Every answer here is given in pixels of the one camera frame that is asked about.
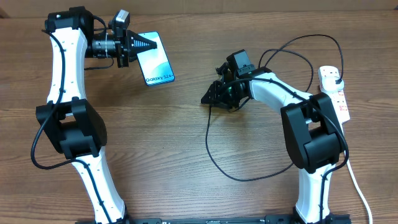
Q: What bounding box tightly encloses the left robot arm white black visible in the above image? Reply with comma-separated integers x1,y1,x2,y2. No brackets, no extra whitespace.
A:
30,6,157,223

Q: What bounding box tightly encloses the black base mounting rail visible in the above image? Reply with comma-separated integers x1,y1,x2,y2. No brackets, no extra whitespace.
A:
75,213,352,224

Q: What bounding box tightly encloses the white power strip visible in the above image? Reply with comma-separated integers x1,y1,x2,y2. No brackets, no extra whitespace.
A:
318,65,350,124

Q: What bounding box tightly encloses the white charger plug adapter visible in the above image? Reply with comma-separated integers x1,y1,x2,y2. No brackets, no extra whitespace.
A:
320,77,345,93

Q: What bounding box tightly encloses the blue Samsung Galaxy smartphone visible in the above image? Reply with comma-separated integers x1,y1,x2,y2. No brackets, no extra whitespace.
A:
137,31,175,86

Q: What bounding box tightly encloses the white power strip cord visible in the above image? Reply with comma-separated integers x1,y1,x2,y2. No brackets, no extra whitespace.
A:
343,149,374,224

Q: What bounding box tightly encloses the black USB charging cable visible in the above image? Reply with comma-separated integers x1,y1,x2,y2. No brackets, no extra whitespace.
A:
205,34,345,182

